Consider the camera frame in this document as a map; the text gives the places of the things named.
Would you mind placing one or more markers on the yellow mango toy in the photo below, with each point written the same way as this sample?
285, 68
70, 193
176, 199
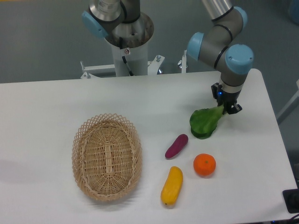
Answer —
172, 186

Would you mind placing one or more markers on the black device at edge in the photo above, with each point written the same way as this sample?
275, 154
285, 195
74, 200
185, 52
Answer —
291, 198

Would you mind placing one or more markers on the white metal table frame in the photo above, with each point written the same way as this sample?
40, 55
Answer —
120, 69

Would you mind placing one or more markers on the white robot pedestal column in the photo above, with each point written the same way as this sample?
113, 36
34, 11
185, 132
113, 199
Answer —
130, 40

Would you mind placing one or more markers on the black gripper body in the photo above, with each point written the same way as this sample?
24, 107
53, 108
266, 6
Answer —
226, 97

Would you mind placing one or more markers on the white table leg right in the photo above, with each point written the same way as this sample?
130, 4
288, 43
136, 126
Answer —
289, 107

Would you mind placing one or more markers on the woven wicker basket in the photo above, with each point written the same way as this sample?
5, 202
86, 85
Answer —
107, 157

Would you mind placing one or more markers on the purple eggplant toy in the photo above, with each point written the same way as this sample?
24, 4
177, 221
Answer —
177, 146

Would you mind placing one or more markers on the orange tangerine toy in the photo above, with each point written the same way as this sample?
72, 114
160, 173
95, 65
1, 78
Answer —
204, 164

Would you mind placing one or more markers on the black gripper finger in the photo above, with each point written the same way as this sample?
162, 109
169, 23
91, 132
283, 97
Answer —
217, 93
231, 107

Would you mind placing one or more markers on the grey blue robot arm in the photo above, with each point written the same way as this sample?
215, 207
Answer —
233, 61

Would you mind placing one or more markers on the green bok choy vegetable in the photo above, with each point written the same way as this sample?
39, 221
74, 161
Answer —
203, 122

